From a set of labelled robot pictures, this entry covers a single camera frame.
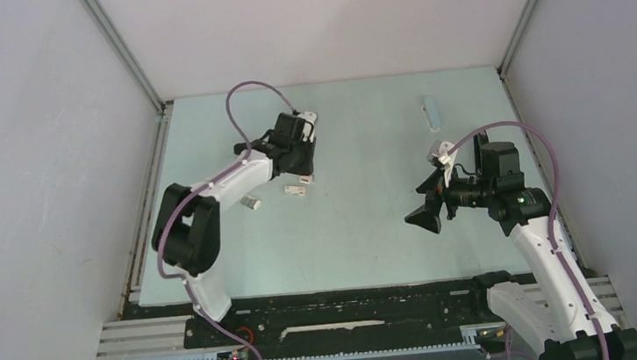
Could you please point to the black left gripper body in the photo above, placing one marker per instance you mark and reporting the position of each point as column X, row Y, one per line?
column 302, row 159

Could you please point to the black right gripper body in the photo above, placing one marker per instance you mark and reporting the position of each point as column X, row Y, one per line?
column 471, row 193

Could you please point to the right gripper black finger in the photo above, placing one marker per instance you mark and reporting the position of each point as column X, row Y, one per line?
column 436, row 182
column 427, row 216

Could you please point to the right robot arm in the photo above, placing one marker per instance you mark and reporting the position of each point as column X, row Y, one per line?
column 573, row 325

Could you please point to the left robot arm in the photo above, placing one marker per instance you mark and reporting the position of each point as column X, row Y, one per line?
column 187, row 229

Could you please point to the beige and black large stapler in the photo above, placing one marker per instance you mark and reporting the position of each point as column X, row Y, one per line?
column 255, row 146

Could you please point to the white staple box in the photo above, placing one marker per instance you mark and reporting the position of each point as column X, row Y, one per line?
column 293, row 190

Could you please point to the open staple box tray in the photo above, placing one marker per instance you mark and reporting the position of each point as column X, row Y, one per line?
column 250, row 202

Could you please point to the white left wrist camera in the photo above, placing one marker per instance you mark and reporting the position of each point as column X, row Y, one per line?
column 310, row 120

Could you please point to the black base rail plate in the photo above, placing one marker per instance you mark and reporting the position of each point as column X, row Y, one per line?
column 347, row 322

